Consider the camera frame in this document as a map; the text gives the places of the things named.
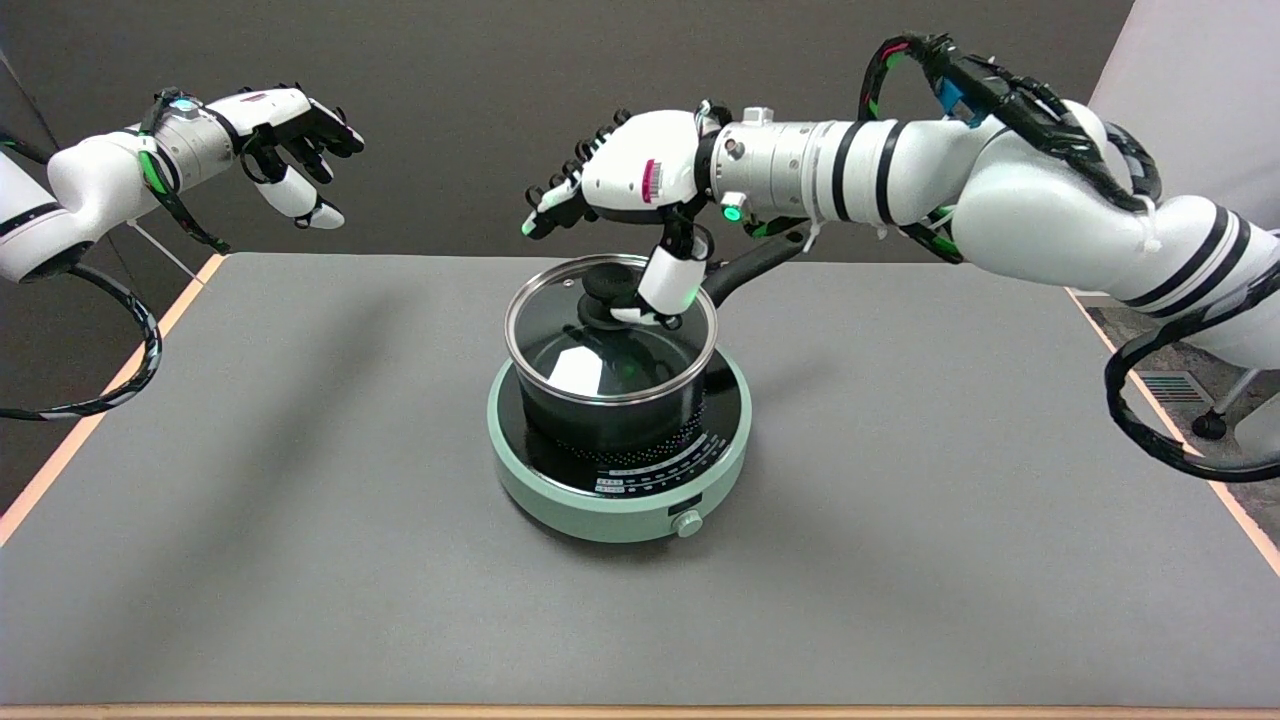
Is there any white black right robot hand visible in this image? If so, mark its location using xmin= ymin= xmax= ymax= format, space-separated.
xmin=520 ymin=105 xmax=718 ymax=332

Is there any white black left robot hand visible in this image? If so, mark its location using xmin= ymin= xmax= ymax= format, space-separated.
xmin=236 ymin=85 xmax=367 ymax=232

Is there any glass pot lid black knob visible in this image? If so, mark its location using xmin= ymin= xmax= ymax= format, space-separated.
xmin=503 ymin=253 xmax=720 ymax=406

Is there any green round induction cooker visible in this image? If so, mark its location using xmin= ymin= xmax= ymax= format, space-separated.
xmin=486 ymin=345 xmax=754 ymax=545

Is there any grey table mat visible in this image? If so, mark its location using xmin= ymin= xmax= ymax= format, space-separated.
xmin=0 ymin=252 xmax=1280 ymax=709

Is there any black green wrist cable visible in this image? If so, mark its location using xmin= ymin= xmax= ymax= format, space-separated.
xmin=138 ymin=88 xmax=233 ymax=255

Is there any black saucepan with handle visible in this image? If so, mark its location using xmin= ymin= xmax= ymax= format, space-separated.
xmin=510 ymin=225 xmax=813 ymax=457

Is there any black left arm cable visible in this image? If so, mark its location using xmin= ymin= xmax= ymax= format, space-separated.
xmin=0 ymin=255 xmax=164 ymax=422

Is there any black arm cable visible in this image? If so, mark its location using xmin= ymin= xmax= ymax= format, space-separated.
xmin=858 ymin=34 xmax=1280 ymax=484
xmin=0 ymin=255 xmax=164 ymax=422

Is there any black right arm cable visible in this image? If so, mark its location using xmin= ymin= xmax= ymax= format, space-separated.
xmin=858 ymin=34 xmax=1280 ymax=484

